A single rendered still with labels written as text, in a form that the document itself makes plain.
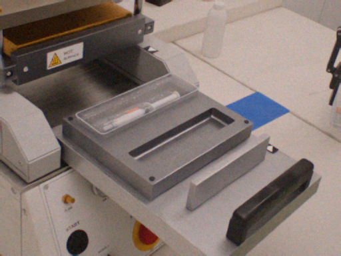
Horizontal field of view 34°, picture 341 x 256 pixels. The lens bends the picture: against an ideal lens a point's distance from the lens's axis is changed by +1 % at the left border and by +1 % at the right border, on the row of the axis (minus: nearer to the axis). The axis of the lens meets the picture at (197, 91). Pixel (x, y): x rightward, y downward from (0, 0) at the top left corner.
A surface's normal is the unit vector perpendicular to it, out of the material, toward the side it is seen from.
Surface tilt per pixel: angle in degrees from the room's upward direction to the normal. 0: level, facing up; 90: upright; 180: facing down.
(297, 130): 0
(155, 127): 0
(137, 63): 90
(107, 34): 90
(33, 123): 41
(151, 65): 90
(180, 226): 0
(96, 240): 65
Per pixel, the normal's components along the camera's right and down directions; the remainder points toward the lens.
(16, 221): -0.65, 0.32
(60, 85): 0.14, -0.84
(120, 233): 0.74, 0.04
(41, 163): 0.75, 0.44
